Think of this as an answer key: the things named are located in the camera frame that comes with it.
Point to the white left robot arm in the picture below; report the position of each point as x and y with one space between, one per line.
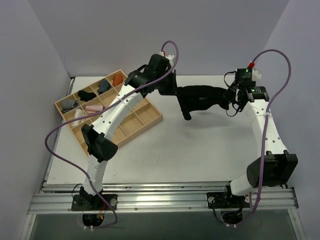
98 136

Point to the dark grey rolled sock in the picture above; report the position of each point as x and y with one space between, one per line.
104 86

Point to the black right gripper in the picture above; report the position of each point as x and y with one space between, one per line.
235 94

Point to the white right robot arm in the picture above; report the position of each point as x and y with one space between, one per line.
274 165

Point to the white rolled sock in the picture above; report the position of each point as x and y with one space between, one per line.
78 113

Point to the black underwear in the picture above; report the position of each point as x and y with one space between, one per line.
200 98

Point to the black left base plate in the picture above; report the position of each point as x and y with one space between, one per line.
79 203

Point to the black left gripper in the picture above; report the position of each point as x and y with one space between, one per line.
172 83

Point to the pink rolled sock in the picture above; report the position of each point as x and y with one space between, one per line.
92 109

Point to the grey striped rolled sock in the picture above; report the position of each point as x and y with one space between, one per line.
68 105

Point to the black rolled sock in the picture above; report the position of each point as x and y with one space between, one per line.
85 96

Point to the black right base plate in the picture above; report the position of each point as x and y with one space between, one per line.
223 200

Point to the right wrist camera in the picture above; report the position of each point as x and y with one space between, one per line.
249 74

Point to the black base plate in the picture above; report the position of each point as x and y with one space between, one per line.
79 203
223 200

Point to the orange rolled sock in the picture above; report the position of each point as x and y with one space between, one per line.
117 80

